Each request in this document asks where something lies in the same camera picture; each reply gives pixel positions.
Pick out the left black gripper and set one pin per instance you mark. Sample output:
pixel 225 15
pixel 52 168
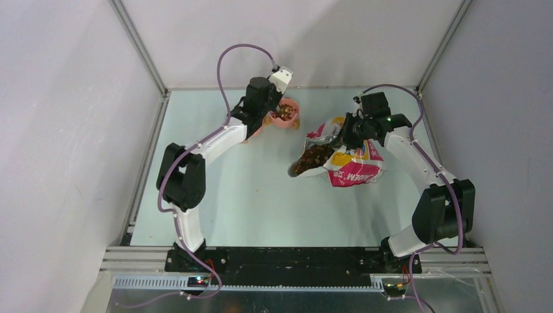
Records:
pixel 278 94

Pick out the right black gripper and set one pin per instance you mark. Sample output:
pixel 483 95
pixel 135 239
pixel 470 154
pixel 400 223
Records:
pixel 345 137

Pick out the cat food bag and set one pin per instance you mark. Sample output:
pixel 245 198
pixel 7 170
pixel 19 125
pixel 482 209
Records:
pixel 342 166

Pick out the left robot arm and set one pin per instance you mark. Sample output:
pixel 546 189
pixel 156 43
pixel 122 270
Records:
pixel 182 178

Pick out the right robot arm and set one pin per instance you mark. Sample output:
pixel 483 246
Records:
pixel 446 204

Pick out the empty pink bowl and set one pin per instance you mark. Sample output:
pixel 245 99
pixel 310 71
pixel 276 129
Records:
pixel 286 115

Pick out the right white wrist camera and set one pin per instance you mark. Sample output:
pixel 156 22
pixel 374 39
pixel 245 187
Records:
pixel 361 99

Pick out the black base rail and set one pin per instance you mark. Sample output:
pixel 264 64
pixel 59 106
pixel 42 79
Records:
pixel 291 267

